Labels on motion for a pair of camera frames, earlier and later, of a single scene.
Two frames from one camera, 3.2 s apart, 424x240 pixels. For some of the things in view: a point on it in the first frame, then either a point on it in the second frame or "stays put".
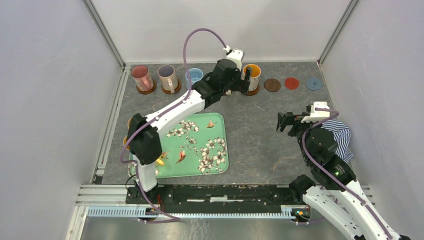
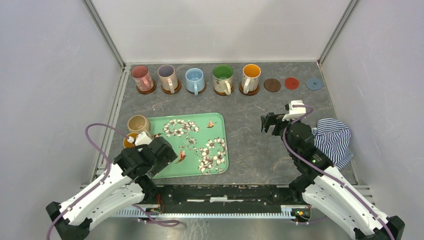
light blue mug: x=195 y=74 stays put
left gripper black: x=240 y=86 → x=170 y=157
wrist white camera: x=316 y=116 → x=295 y=113
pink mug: x=143 y=80 stays put
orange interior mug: x=254 y=83 stays put
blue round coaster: x=314 y=84 stays put
